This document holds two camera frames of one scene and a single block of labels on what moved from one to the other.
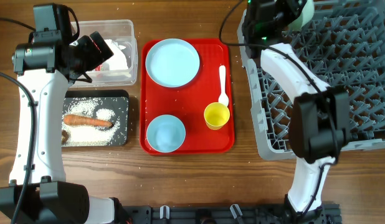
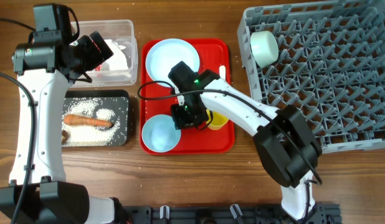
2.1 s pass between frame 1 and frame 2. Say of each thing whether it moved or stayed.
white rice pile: stayed
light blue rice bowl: moved
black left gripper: stayed
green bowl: moved
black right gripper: moved
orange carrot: stayed
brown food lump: stayed
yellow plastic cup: stayed
